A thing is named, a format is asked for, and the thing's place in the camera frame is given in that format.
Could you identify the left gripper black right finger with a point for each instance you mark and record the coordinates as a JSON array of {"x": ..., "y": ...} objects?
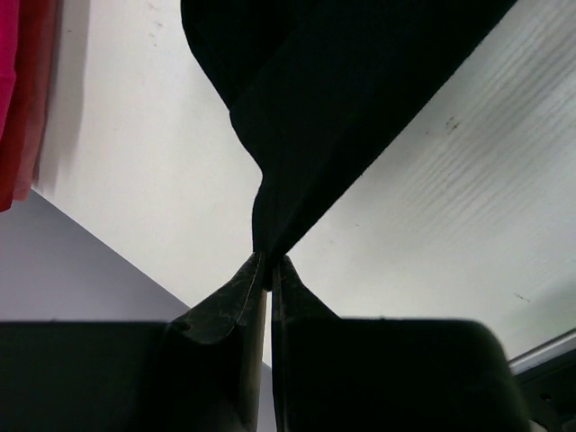
[{"x": 337, "y": 374}]

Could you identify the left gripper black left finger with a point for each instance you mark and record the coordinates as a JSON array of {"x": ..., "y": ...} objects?
[{"x": 198, "y": 372}]

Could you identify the black t shirt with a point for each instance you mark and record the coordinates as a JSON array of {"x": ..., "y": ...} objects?
[{"x": 317, "y": 90}]

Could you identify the folded red t shirt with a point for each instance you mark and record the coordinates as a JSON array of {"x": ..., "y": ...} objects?
[{"x": 28, "y": 30}]

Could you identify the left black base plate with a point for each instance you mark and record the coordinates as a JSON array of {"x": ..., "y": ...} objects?
[{"x": 546, "y": 377}]

